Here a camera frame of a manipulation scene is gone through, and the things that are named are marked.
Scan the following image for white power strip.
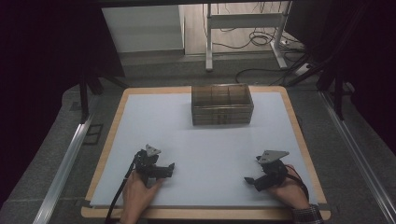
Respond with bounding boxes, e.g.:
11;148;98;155
293;62;314;77

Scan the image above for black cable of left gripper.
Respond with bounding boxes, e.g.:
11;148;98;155
104;154;138;224

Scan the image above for black floor cables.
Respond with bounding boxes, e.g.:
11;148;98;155
214;3;312;87

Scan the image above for plaid shirt sleeve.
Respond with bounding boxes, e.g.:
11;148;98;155
291;203;325;224

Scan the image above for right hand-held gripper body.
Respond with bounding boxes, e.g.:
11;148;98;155
253;149;290;192

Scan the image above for red and black gripper cable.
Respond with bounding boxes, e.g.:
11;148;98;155
284;164;310;202

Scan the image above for clear brown drawer organizer box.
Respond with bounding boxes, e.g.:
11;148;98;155
191;82;255;127

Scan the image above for white metal desk frame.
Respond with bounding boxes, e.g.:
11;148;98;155
205;1;293;73

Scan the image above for white cabinet panel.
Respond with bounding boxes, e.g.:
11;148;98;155
101;4;185;54

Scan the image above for aluminium floor rail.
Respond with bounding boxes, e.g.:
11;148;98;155
32;114;95;224
319;90;396;224

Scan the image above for white table mat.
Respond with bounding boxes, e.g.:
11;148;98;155
89;91;319;209

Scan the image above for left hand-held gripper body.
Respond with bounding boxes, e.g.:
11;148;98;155
134;143;164;188

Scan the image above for person's left hand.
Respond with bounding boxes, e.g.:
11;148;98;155
120;170;165;224

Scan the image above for black stand leg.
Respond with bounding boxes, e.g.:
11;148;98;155
78;73;105;125
317;70;347;121

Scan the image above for person's right hand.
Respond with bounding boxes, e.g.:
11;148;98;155
268;163;311;211

